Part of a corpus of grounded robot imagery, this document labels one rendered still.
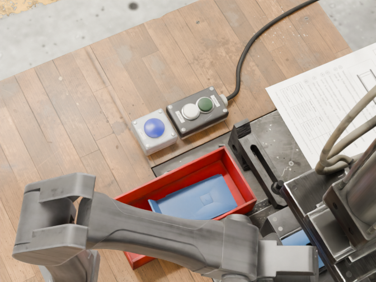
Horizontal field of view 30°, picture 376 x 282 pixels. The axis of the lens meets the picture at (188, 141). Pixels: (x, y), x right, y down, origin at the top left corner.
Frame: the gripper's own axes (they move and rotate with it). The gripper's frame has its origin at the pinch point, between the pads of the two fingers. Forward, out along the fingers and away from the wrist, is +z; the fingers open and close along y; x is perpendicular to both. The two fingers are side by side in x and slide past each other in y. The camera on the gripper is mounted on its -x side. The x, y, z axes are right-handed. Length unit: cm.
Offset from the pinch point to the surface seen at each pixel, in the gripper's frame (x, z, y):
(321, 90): 27.2, 23.9, 24.8
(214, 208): 15.2, 10.0, -4.4
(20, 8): 133, 95, -42
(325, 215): 0.9, -12.4, 13.1
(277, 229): 5.3, 5.3, 4.3
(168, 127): 33.0, 8.2, -3.9
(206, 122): 30.6, 11.2, 2.6
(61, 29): 118, 98, -34
